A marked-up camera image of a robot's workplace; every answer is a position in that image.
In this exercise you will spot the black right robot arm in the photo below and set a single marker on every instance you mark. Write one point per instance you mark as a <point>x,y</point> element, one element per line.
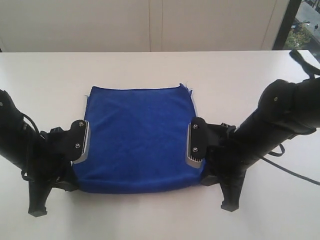
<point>285,110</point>

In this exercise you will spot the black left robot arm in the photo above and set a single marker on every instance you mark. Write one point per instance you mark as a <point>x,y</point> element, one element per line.
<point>14,126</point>

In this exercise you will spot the blue towel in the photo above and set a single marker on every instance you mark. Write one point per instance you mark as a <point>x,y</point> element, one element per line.
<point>138,140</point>

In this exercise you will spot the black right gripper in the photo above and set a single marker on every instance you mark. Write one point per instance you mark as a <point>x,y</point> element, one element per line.
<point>230,152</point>

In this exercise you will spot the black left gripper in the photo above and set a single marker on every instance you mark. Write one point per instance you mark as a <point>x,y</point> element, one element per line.
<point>45,167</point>

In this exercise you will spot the black window frame post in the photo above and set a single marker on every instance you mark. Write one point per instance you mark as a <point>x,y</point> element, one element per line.
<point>285,27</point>

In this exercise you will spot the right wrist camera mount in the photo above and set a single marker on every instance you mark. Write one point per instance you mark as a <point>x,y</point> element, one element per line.
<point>197,142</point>

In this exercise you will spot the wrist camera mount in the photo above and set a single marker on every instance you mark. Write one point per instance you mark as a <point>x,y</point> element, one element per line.
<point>76,141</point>
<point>197,142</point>

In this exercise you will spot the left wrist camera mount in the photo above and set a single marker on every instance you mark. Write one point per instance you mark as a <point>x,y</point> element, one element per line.
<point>76,141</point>

